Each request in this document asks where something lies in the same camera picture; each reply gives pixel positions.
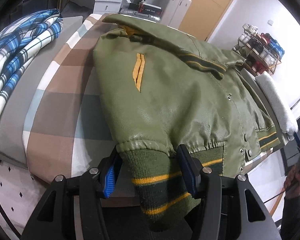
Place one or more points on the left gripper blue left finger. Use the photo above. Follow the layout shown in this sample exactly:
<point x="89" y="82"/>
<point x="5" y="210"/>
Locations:
<point x="54" y="218"/>

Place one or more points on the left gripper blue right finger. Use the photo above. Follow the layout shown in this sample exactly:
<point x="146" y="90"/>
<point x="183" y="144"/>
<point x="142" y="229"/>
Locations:
<point x="230" y="208"/>

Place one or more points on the green yellow varsity jacket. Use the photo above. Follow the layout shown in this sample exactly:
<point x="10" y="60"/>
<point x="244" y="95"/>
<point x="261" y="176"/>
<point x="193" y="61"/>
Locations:
<point x="161" y="88"/>

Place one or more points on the person's right hand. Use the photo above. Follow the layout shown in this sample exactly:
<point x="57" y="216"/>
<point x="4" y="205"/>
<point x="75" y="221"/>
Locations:
<point x="292" y="183"/>

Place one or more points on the checkered bed sheet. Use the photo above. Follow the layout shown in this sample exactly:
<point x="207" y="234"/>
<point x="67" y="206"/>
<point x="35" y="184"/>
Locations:
<point x="65" y="131"/>

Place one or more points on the wooden shoe rack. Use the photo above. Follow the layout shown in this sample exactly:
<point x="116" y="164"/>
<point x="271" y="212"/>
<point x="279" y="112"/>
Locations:
<point x="261" y="51"/>

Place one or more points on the wooden door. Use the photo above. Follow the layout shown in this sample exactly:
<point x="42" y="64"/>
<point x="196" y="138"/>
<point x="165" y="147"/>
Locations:
<point x="203" y="16"/>

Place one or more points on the blue plaid folded bedding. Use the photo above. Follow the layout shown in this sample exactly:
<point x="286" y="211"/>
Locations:
<point x="20" y="42"/>

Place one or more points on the white tall suitcase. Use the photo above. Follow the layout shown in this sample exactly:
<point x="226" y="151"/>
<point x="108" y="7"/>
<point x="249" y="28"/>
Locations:
<point x="173" y="12"/>

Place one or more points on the silver aluminium suitcase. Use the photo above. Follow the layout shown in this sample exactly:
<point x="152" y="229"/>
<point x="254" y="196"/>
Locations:
<point x="135" y="14"/>

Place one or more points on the black red box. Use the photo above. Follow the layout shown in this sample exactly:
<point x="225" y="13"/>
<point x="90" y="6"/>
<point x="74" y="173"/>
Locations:
<point x="146" y="8"/>

